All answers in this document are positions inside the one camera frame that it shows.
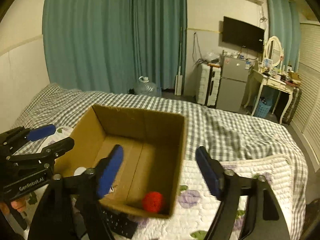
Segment black TV remote control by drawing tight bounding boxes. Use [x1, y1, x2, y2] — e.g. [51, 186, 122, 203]
[102, 209, 138, 239]

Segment white bottle red cap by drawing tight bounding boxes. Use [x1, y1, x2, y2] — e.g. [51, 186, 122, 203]
[142, 191, 164, 213]

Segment white cylindrical flashlight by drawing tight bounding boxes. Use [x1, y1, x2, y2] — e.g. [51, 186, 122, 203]
[73, 167, 87, 176]

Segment person's left hand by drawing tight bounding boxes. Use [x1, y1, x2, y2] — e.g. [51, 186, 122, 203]
[0, 196, 28, 215]

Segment grey checkered bed sheet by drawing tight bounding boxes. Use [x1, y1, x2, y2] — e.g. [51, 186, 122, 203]
[14, 83, 308, 239]

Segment white louvered wardrobe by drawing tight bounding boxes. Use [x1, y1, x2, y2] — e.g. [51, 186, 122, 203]
[293, 21, 319, 171]

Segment dark checkered suitcase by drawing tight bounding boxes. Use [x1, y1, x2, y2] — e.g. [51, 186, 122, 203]
[283, 87, 302, 125]

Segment open cardboard box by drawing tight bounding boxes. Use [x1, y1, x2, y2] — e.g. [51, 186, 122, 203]
[54, 105, 188, 219]

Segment blue plastic basket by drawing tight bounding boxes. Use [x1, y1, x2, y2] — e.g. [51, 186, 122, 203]
[254, 97, 272, 118]

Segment clear water jug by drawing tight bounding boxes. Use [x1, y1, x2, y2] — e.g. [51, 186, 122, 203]
[134, 76, 162, 97]

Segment large green curtain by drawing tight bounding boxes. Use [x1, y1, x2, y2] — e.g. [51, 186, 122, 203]
[42, 0, 187, 93]

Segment white dressing table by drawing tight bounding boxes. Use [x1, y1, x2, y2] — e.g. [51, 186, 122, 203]
[244, 69, 294, 125]

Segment silver two-door refrigerator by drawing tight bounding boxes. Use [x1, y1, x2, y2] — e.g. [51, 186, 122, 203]
[216, 56, 250, 112]

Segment white mop pole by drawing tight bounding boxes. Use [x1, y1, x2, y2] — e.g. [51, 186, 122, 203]
[175, 28, 183, 96]

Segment white hard-shell suitcase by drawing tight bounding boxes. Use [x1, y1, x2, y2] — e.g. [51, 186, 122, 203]
[195, 63, 221, 106]

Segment oval white vanity mirror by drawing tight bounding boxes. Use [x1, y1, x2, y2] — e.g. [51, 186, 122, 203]
[263, 36, 284, 68]

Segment small teal window curtain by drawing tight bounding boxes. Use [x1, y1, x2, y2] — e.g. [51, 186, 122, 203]
[267, 0, 301, 72]

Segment black hanging cables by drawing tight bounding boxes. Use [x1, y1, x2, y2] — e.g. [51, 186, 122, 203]
[191, 31, 208, 67]

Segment black wall television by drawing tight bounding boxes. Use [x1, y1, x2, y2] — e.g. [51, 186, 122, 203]
[222, 16, 265, 53]

